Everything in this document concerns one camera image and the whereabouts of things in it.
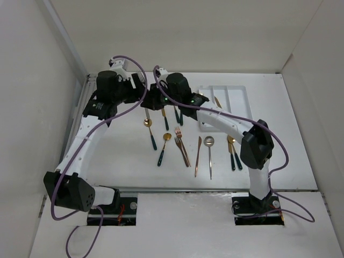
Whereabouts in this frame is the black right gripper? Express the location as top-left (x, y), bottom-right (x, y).
top-left (141, 82), bottom-right (181, 110)

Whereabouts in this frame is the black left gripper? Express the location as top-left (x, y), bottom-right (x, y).
top-left (112, 74), bottom-right (149, 106)

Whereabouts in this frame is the silver fork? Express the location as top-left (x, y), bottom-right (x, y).
top-left (137, 71), bottom-right (150, 119)

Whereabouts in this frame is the gold spoon green handle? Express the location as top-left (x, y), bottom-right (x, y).
top-left (144, 118), bottom-right (157, 151)
top-left (227, 135), bottom-right (242, 171)
top-left (157, 133), bottom-right (171, 167)

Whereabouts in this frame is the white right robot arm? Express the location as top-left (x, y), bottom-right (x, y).
top-left (138, 73), bottom-right (274, 213)

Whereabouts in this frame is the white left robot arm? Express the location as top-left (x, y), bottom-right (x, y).
top-left (44, 69), bottom-right (147, 213)

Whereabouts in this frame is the rose gold fork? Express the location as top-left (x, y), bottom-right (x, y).
top-left (175, 126), bottom-right (191, 167)
top-left (174, 137), bottom-right (189, 167)

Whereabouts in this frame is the rose gold knife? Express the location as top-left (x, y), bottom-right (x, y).
top-left (194, 136), bottom-right (202, 178)

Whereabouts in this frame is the white three-compartment cutlery tray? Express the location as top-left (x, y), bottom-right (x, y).
top-left (198, 85), bottom-right (253, 120)

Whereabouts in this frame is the silver slotted spoon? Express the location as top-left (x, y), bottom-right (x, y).
top-left (204, 136), bottom-right (214, 180)

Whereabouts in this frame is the aluminium rail frame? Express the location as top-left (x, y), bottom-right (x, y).
top-left (52, 74), bottom-right (102, 194)

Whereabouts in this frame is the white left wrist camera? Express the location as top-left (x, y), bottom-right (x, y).
top-left (109, 58), bottom-right (128, 76)

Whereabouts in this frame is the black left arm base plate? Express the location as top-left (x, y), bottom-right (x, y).
top-left (87, 189), bottom-right (138, 226)

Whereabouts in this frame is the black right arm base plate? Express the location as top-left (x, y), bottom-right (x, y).
top-left (231, 195), bottom-right (284, 226)

